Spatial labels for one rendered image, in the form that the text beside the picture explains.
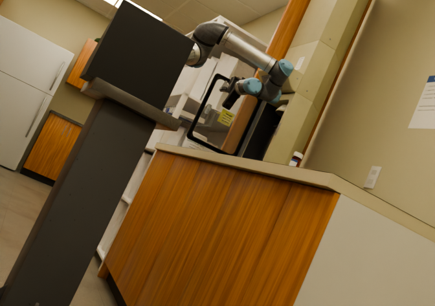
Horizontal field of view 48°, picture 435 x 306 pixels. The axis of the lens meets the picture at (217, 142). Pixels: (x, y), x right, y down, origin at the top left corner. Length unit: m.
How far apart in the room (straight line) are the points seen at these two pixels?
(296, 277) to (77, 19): 6.87
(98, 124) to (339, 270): 0.89
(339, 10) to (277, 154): 0.82
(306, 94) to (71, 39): 5.71
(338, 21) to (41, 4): 5.84
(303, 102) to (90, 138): 1.22
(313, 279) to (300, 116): 1.27
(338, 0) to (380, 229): 1.50
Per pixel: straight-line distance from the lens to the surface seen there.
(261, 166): 1.73
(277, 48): 2.89
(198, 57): 2.29
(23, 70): 7.08
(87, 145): 1.68
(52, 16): 7.89
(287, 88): 2.52
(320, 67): 2.58
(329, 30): 2.64
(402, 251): 1.56
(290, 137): 2.48
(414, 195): 2.22
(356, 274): 1.47
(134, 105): 1.64
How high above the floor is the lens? 0.73
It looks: 7 degrees up
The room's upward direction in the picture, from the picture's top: 25 degrees clockwise
